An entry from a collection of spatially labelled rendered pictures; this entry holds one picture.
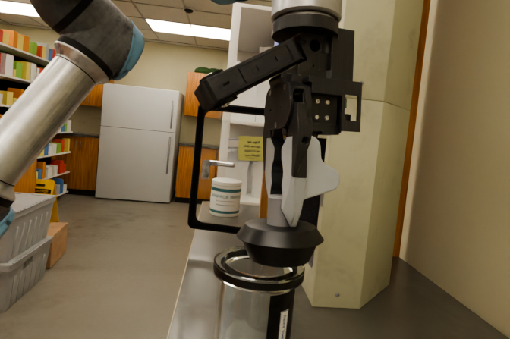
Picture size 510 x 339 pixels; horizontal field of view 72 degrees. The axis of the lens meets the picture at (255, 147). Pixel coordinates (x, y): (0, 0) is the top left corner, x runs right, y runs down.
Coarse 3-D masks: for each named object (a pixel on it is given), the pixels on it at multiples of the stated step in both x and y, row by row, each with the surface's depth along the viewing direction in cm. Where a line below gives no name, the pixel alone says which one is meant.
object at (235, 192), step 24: (216, 120) 109; (240, 120) 108; (264, 120) 108; (216, 144) 109; (240, 144) 109; (192, 168) 111; (216, 168) 110; (240, 168) 109; (216, 192) 110; (240, 192) 110; (264, 192) 109; (216, 216) 110; (240, 216) 110; (264, 216) 109
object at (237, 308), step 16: (224, 256) 42; (240, 256) 46; (224, 272) 38; (240, 272) 38; (256, 272) 46; (272, 272) 46; (288, 272) 44; (224, 288) 40; (240, 288) 37; (224, 304) 39; (240, 304) 38; (256, 304) 38; (224, 320) 39; (240, 320) 38; (256, 320) 38; (224, 336) 39; (240, 336) 38; (256, 336) 38
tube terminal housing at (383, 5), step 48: (384, 0) 76; (384, 48) 77; (384, 96) 77; (336, 144) 77; (384, 144) 81; (336, 192) 78; (384, 192) 84; (336, 240) 78; (384, 240) 88; (336, 288) 79
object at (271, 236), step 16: (272, 208) 36; (256, 224) 36; (272, 224) 36; (288, 224) 36; (304, 224) 37; (256, 240) 34; (272, 240) 33; (288, 240) 33; (304, 240) 34; (320, 240) 35; (256, 256) 35; (272, 256) 34; (288, 256) 34; (304, 256) 34
